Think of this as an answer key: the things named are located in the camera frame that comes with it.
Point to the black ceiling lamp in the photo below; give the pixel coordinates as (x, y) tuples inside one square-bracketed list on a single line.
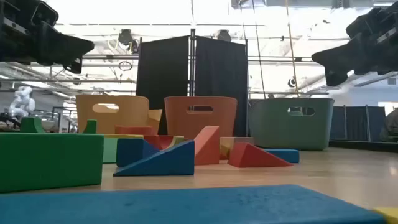
[(224, 35), (125, 36)]

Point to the red wedge block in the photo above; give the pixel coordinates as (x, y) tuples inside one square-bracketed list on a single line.
[(248, 158)]

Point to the white humanoid robot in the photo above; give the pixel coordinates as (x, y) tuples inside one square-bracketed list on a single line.
[(22, 102)]

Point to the black round ceiling fixture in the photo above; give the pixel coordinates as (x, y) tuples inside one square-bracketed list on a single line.
[(292, 81)]

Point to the dark blue partition panel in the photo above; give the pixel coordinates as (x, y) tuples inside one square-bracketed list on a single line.
[(356, 123), (377, 124), (337, 123)]

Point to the blue wedge block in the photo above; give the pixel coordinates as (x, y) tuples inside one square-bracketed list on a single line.
[(168, 163)]

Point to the yellow rectangular block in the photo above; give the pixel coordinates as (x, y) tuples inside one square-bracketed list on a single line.
[(224, 153)]

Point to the long green block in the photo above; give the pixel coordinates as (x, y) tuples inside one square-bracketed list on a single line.
[(46, 161)]

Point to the yellow plastic bin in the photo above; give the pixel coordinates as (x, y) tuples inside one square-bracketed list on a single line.
[(130, 115)]

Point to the red arch block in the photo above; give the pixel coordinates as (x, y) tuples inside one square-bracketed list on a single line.
[(155, 141)]

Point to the blue rectangular block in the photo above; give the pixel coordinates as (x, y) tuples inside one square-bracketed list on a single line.
[(284, 155), (133, 152)]

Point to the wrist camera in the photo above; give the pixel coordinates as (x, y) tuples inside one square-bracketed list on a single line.
[(46, 14), (362, 23)]

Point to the large blue flat block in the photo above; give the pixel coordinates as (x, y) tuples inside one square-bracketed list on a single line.
[(186, 205)]

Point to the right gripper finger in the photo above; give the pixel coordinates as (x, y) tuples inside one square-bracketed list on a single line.
[(334, 77), (342, 57)]

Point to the green arch block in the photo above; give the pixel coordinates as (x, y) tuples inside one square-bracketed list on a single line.
[(29, 126)]

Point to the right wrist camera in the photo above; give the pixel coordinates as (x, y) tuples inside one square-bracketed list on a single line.
[(362, 23)]

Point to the yellow flat block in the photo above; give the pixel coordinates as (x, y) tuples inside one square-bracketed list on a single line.
[(388, 214)]

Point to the orange wedge block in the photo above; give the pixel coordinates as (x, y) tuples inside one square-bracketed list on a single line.
[(206, 146)]

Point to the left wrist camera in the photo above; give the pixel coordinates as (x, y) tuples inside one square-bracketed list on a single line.
[(46, 14)]

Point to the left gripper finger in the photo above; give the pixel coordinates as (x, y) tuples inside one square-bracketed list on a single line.
[(74, 67), (62, 46)]

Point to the orange plastic bin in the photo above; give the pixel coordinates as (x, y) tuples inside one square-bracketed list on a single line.
[(177, 124)]

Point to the red rectangular block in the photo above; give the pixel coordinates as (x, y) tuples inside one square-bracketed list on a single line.
[(133, 130)]

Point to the green rectangular block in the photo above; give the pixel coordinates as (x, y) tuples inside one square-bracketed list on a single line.
[(110, 151)]

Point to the yellow arch block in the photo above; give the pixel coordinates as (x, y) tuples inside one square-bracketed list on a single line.
[(124, 136)]

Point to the teal plastic bin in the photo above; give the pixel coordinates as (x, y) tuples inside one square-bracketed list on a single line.
[(273, 130)]

